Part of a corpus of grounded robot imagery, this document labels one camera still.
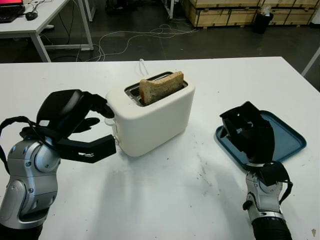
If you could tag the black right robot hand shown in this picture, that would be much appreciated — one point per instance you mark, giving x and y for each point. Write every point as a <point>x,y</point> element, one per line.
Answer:
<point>260,142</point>

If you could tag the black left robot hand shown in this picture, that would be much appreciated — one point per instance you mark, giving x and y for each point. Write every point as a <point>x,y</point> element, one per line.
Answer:
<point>60,110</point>

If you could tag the blue plastic tray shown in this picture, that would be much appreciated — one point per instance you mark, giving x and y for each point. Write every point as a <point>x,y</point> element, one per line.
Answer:
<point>287,140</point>

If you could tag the white toaster lever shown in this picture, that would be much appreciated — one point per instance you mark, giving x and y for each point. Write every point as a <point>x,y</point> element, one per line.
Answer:
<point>110,122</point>

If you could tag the brown bread slice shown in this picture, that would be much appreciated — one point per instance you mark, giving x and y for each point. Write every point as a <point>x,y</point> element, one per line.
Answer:
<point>160,87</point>

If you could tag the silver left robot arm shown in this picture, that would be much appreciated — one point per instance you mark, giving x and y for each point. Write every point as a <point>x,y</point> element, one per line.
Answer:
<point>30,175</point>

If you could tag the cream white two-slot toaster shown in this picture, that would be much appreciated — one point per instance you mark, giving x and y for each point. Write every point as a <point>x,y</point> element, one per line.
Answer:
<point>150,125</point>

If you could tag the white shoe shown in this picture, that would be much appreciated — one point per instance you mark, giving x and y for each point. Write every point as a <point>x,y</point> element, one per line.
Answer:
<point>49,26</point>

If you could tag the white office desk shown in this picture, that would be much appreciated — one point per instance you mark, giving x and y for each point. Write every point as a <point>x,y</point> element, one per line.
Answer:
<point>42,17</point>

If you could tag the white slanted table leg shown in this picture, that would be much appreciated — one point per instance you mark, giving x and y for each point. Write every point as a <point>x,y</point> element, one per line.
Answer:
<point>311,62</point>

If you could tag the black computer mouse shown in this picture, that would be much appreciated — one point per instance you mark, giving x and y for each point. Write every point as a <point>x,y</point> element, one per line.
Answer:
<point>31,16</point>

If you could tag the black laptop with red screen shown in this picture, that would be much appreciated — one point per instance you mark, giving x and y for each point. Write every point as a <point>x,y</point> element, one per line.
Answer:
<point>10,11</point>

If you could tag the black trash bin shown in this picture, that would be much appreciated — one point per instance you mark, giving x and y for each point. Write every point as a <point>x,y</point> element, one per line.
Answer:
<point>261,23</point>

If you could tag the plywood shipping crate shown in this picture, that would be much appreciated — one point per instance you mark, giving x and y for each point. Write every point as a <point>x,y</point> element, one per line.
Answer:
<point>292,15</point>
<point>220,12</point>

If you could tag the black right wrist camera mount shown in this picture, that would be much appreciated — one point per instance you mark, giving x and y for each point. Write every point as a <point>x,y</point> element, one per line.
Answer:
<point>273,173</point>

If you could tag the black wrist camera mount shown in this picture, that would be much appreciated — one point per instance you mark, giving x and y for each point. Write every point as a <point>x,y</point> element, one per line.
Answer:
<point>273,173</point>
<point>100,150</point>

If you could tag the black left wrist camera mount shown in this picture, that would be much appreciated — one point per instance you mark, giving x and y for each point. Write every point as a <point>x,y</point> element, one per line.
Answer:
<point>100,150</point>

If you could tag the white desk leg frame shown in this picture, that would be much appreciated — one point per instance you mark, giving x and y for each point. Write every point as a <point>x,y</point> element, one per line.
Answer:
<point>90,10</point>
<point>170,10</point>

